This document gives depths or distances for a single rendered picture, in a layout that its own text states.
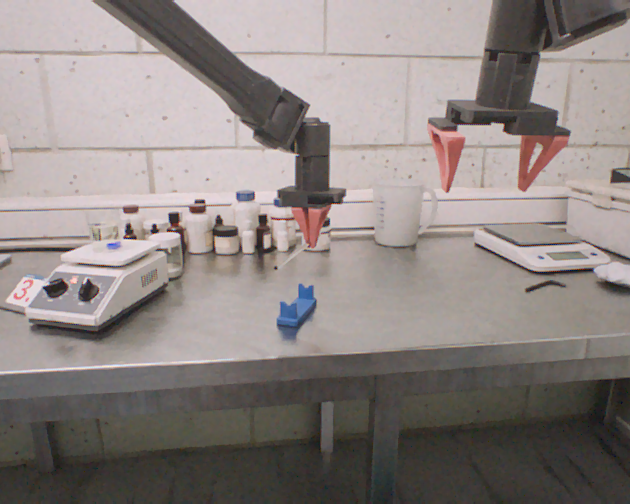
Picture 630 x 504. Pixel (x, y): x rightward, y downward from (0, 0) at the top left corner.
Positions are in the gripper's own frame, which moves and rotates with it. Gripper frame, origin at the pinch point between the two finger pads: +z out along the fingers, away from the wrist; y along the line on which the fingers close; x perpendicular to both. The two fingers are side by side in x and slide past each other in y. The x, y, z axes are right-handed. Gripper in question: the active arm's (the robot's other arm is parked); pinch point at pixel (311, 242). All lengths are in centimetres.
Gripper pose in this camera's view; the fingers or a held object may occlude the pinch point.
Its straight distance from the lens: 78.8
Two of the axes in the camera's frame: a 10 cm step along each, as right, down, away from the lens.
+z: -0.1, 9.6, 2.7
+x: -3.1, 2.6, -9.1
